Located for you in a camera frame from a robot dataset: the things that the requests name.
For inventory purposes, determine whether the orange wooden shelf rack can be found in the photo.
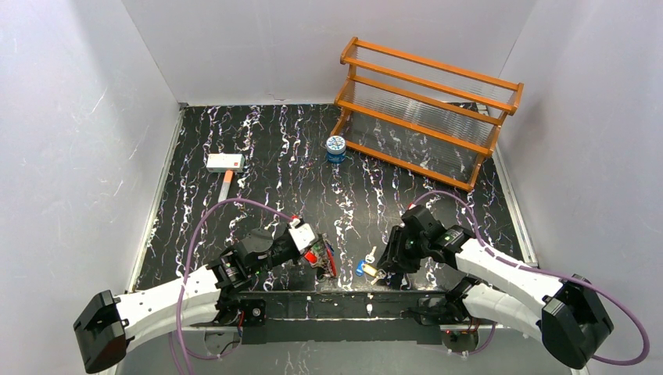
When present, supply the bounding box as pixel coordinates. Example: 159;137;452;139
331;37;525;191

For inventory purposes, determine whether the metal key organizer red handle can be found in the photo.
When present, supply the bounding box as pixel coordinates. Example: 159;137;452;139
303;234;338;280

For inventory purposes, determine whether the aluminium rail frame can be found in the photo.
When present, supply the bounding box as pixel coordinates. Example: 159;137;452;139
167;291;481;353

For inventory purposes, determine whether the white box with red logo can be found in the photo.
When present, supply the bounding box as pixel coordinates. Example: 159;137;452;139
206;153;245;173

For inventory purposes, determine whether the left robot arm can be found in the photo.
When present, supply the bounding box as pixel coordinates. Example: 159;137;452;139
73;223;320;374

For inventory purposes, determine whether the silver key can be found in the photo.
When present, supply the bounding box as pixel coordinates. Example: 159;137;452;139
364;246;377;265

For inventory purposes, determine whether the blue jar with patterned lid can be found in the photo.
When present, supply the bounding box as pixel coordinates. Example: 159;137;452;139
325;135;346;164

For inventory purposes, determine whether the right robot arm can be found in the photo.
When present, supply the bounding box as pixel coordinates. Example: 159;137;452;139
377;205;614;370

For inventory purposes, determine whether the blue key tag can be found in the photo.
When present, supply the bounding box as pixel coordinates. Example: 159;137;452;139
355;259;366;277

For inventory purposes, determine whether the white orange marker pen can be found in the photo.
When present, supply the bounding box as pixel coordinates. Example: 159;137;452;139
217;170;235;202

